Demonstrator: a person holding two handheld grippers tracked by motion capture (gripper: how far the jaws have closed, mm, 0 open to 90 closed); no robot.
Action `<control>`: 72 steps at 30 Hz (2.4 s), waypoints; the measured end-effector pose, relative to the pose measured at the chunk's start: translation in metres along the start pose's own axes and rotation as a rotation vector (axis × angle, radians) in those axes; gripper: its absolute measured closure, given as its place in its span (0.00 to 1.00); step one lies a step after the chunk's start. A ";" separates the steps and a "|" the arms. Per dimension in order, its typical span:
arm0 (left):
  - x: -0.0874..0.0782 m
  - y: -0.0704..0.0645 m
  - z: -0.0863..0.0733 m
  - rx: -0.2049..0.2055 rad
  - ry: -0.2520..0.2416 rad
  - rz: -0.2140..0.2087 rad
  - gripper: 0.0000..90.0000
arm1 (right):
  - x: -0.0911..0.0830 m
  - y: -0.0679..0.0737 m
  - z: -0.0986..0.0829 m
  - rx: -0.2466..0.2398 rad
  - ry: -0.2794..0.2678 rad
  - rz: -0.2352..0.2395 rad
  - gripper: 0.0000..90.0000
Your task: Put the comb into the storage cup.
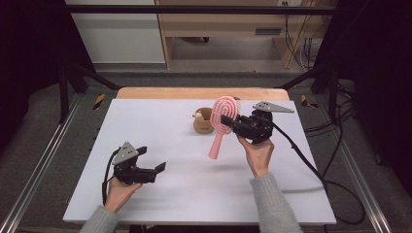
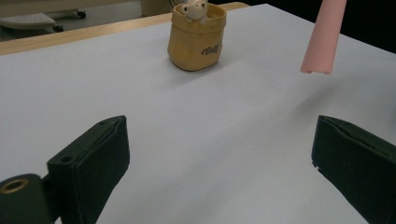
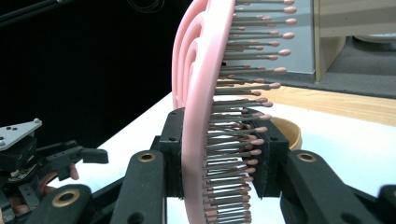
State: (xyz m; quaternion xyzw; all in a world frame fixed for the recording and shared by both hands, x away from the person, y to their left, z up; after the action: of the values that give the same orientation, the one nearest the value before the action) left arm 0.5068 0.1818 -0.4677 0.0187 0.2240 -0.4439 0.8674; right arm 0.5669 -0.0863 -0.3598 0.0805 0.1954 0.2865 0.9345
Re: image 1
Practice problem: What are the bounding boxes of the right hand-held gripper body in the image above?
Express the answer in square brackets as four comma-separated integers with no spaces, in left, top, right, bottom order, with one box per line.
[230,100,295,145]

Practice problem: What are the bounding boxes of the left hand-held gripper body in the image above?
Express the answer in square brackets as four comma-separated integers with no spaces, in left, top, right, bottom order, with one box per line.
[112,141,157,186]

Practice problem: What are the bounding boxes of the pink hairbrush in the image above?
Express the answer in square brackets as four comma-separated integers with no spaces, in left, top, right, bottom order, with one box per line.
[208,95,242,160]

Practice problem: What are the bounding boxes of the person's left hand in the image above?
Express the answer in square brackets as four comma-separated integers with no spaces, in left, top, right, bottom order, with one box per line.
[104,176,144,214]

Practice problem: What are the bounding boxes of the person's right hand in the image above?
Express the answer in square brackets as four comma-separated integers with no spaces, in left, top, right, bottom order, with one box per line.
[236,134,276,179]

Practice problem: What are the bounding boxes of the white table board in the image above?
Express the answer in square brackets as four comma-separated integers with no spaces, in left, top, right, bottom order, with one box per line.
[62,98,337,226]

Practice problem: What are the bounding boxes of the wooden table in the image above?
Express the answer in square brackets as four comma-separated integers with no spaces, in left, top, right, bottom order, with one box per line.
[116,86,291,101]

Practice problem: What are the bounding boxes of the black metal stand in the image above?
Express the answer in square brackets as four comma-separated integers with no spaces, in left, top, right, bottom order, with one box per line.
[275,62,341,123]
[57,60,121,124]

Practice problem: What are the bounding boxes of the wooden desk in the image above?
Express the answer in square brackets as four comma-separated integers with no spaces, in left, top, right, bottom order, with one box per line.
[154,0,338,70]

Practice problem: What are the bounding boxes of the black horizontal bar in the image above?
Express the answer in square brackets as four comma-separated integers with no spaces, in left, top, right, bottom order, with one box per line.
[64,4,338,16]

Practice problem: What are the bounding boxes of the white cabinet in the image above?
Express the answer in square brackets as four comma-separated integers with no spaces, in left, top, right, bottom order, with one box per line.
[64,0,166,64]

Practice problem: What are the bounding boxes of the black curtain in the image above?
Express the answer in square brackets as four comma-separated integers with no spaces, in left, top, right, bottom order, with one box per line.
[0,0,95,150]
[314,0,412,195]

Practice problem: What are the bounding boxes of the left hand-held gripper cable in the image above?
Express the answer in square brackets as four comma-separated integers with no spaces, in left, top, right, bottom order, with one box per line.
[101,148,122,207]

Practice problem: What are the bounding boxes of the hand-held gripper cable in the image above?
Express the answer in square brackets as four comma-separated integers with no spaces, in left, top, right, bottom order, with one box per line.
[270,119,367,226]
[101,148,122,207]

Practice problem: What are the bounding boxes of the right hand-held gripper cable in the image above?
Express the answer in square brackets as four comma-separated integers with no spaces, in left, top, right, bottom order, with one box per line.
[270,119,367,226]

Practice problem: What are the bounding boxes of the black floor cables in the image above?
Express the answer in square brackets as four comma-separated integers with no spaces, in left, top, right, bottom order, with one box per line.
[303,81,358,180]

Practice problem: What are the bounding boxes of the hanging desk cables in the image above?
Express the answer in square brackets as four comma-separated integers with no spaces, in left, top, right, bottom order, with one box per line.
[283,14,317,70]

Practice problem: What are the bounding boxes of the aluminium rail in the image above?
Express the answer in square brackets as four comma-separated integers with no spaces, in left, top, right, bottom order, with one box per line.
[336,139,394,233]
[0,93,83,233]

